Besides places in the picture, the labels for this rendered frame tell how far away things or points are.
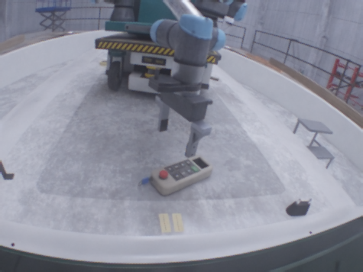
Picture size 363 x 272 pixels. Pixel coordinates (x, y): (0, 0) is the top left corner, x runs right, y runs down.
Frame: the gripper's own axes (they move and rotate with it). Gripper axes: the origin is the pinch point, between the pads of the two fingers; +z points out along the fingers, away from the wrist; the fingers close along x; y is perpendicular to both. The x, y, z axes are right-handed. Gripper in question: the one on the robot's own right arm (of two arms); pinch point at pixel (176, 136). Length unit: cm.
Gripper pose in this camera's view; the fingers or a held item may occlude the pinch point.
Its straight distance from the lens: 55.8
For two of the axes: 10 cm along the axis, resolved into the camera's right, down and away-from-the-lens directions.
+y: 7.9, -2.1, 5.8
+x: -6.0, -5.1, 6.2
